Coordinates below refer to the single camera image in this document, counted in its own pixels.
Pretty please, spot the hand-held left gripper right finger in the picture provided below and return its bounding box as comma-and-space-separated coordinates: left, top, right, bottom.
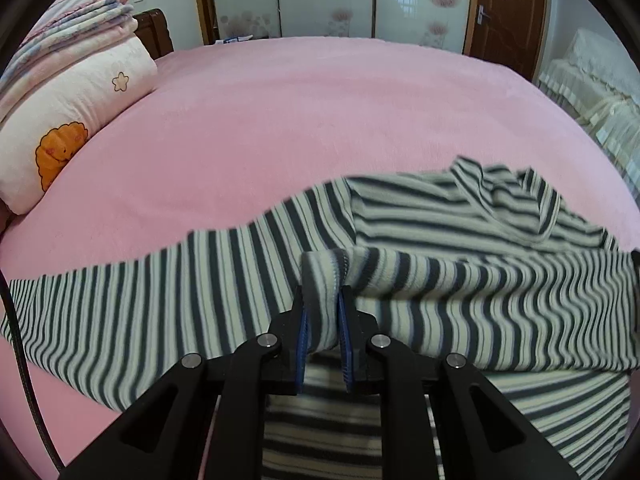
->
337, 285, 581, 480

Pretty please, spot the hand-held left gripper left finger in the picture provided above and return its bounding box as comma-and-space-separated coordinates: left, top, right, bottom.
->
62, 285, 310, 480

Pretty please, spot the striped long-sleeve shirt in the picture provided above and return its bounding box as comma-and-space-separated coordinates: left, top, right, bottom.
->
0, 156, 640, 480

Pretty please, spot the pink fleece bed blanket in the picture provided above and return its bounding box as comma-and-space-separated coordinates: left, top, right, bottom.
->
0, 35, 636, 476

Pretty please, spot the dark wooden headboard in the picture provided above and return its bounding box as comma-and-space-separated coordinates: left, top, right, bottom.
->
132, 8, 175, 59

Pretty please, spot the floral sliding door wardrobe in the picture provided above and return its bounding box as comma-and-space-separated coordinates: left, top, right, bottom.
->
192, 0, 473, 56

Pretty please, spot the brown wooden door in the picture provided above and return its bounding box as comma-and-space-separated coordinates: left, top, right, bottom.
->
470, 0, 551, 81

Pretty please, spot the folded pastel striped quilt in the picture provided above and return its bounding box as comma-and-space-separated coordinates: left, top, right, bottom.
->
0, 0, 138, 92

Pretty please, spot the black cable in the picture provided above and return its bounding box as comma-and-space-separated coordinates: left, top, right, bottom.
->
0, 270, 66, 471

